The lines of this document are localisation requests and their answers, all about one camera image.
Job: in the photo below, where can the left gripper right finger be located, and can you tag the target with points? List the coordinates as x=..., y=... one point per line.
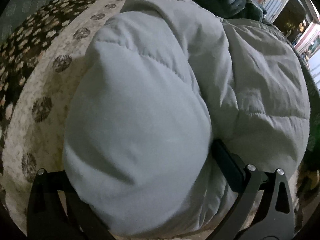
x=263, y=208

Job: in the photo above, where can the dark door with handle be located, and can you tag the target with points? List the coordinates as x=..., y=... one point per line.
x=293, y=20

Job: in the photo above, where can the light grey padded jacket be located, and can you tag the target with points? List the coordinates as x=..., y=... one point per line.
x=165, y=78

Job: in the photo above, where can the patterned brown beige bedspread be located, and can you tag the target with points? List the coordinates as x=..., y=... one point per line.
x=41, y=65

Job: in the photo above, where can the white low cabinet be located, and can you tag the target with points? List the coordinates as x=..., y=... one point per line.
x=314, y=68

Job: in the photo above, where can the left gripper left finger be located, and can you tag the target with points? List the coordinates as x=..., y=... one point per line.
x=56, y=212

